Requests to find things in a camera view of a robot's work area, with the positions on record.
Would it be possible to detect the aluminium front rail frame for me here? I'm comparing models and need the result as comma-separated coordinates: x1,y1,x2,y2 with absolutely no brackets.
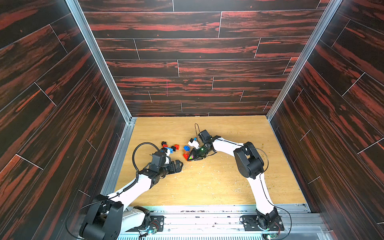
118,204,333,240

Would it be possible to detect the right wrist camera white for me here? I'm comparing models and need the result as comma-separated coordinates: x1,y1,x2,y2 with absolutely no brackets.
188,138,200,149

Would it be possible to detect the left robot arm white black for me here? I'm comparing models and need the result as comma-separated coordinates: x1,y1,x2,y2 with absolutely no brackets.
79,151,184,240

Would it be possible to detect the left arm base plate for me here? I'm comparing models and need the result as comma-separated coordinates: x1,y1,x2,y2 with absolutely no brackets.
128,215,165,234

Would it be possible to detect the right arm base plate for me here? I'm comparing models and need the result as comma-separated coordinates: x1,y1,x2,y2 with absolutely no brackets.
240,215,285,232

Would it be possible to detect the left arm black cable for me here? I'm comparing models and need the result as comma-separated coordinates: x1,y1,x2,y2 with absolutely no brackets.
65,142,161,238

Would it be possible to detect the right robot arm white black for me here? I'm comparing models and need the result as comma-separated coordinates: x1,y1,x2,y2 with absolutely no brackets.
184,130,284,231

